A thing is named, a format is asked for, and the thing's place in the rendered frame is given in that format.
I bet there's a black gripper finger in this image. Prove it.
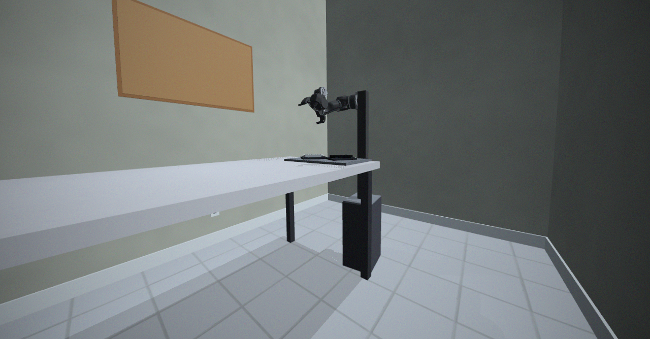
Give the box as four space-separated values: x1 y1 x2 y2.
298 97 311 106
315 110 326 124

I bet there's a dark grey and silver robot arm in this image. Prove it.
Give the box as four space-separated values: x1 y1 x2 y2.
314 87 358 115

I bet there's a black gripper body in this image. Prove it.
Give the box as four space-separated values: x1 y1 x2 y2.
308 89 328 111

